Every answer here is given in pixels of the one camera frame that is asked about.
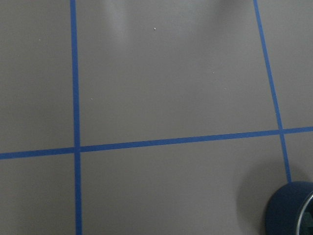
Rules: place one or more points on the dark blue pot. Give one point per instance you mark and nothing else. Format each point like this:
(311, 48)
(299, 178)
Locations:
(290, 210)

